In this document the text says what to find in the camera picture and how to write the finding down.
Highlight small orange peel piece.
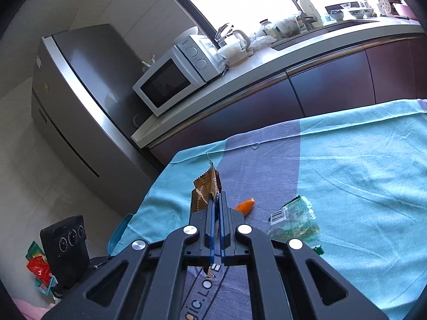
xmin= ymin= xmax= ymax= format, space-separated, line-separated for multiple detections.
xmin=235 ymin=198 xmax=255 ymax=217

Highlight clear green snack wrapper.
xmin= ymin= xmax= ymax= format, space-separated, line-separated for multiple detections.
xmin=267 ymin=196 xmax=324 ymax=255

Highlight brown foil snack wrapper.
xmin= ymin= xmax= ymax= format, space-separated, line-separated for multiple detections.
xmin=189 ymin=161 xmax=224 ymax=279

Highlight teal trash bin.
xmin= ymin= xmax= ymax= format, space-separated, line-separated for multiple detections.
xmin=106 ymin=213 xmax=133 ymax=255

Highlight kitchen counter with cabinets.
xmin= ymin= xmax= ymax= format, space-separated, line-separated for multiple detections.
xmin=132 ymin=18 xmax=426 ymax=164

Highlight teal grey tablecloth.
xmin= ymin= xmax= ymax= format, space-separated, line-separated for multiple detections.
xmin=114 ymin=99 xmax=426 ymax=319

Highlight grey double door refrigerator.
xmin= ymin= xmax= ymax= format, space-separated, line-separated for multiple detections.
xmin=31 ymin=24 xmax=163 ymax=215

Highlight white microwave oven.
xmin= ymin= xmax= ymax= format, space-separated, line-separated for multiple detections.
xmin=132 ymin=35 xmax=226 ymax=116

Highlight glass electric kettle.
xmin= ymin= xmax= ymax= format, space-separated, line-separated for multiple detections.
xmin=215 ymin=22 xmax=251 ymax=68

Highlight white dish soap bottle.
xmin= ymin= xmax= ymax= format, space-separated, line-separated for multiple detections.
xmin=298 ymin=0 xmax=323 ymax=28

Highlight pink basin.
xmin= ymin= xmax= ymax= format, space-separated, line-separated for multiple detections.
xmin=393 ymin=3 xmax=418 ymax=20

